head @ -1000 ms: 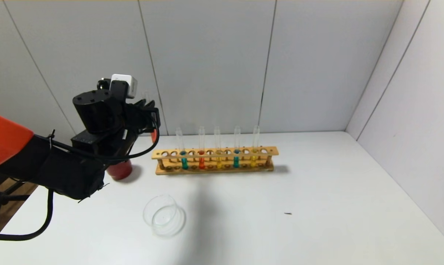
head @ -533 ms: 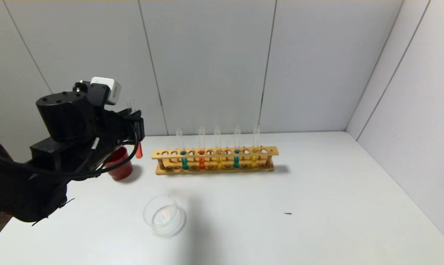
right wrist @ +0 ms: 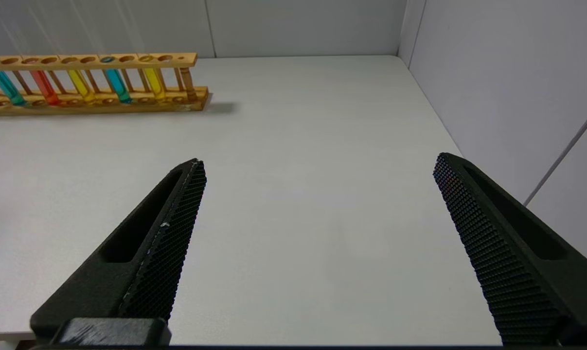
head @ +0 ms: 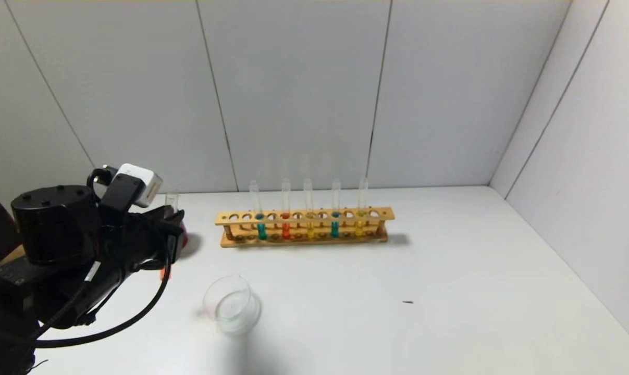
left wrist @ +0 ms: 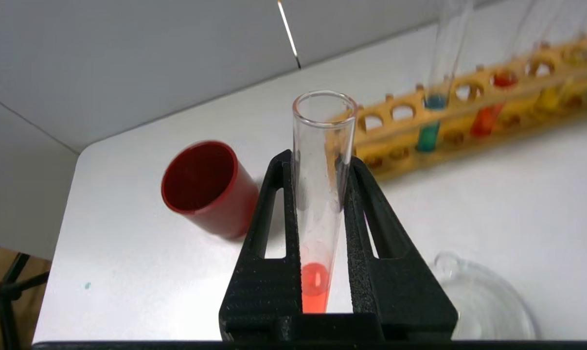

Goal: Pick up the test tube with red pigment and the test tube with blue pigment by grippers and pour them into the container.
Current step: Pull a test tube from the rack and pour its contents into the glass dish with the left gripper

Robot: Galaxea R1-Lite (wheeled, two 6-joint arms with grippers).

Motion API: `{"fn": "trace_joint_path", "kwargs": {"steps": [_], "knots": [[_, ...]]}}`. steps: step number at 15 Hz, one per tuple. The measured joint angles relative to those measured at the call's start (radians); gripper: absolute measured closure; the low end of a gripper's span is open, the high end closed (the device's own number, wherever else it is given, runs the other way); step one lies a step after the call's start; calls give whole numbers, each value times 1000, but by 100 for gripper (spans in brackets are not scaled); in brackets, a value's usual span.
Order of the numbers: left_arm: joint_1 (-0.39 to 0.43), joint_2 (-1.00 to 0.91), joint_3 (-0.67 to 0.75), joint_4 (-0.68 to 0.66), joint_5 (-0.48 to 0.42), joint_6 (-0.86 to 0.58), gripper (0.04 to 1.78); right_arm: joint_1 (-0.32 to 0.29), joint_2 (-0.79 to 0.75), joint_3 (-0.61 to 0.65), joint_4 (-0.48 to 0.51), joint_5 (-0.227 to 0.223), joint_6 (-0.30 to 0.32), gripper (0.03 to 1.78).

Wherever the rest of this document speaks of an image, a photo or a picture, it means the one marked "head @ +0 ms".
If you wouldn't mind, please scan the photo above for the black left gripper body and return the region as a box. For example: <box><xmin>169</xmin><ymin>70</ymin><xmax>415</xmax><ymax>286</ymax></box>
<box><xmin>104</xmin><ymin>205</ymin><xmax>186</xmax><ymax>284</ymax></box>

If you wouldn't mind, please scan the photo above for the test tube orange-red liquid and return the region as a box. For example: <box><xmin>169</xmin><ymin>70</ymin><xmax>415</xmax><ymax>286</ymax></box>
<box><xmin>161</xmin><ymin>192</ymin><xmax>182</xmax><ymax>282</ymax></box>

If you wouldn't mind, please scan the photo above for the test tube teal blue liquid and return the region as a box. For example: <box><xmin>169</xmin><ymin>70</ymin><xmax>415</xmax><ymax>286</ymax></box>
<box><xmin>249</xmin><ymin>181</ymin><xmax>267</xmax><ymax>241</ymax></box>
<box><xmin>330</xmin><ymin>178</ymin><xmax>342</xmax><ymax>239</ymax></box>

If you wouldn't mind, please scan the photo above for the test tube red liquid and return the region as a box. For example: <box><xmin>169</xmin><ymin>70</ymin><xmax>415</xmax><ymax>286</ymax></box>
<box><xmin>281</xmin><ymin>179</ymin><xmax>292</xmax><ymax>240</ymax></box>

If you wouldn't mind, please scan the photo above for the test tube yellow liquid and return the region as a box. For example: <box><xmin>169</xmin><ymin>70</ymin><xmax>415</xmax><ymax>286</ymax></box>
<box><xmin>357</xmin><ymin>178</ymin><xmax>369</xmax><ymax>237</ymax></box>
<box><xmin>303</xmin><ymin>179</ymin><xmax>315</xmax><ymax>240</ymax></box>

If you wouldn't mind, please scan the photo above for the wooden test tube rack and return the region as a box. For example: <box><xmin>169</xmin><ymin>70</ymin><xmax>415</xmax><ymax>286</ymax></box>
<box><xmin>215</xmin><ymin>207</ymin><xmax>396</xmax><ymax>248</ymax></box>

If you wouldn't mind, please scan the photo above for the clear glass beaker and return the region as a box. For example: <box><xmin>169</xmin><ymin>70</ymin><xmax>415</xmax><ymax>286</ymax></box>
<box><xmin>202</xmin><ymin>275</ymin><xmax>263</xmax><ymax>334</ymax></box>

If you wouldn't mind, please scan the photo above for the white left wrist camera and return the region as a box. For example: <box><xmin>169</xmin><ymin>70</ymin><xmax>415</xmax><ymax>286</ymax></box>
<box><xmin>114</xmin><ymin>163</ymin><xmax>163</xmax><ymax>208</ymax></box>

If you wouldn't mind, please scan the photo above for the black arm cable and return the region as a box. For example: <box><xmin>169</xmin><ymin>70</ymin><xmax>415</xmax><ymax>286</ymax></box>
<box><xmin>33</xmin><ymin>167</ymin><xmax>173</xmax><ymax>348</ymax></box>

